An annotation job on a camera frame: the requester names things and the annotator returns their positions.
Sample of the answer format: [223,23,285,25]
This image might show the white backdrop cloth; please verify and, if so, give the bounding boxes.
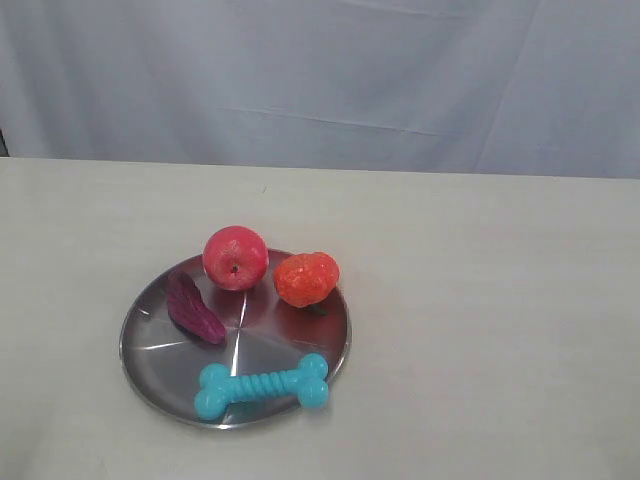
[1,1,639,178]

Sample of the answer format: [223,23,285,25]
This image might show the orange-red toy strawberry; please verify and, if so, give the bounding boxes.
[273,252,340,316]

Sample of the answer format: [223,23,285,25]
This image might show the purple sweet potato slice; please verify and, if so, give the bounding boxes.
[167,270,226,345]

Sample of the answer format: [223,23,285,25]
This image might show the teal toy dog bone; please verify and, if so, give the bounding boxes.
[193,353,330,420]

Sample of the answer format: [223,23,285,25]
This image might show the red apple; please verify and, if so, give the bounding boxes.
[202,225,269,291]

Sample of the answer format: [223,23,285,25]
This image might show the round stainless steel plate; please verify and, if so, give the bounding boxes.
[119,256,351,430]

